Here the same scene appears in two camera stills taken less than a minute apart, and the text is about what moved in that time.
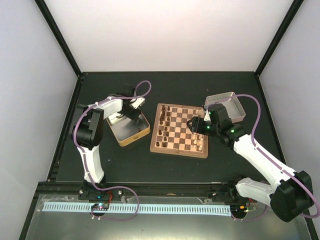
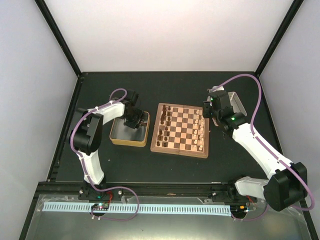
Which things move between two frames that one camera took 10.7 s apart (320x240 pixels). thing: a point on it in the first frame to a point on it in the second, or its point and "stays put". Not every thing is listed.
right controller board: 239,210 stays put
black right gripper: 196,126 to 206,113
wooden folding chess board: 171,134 stays put
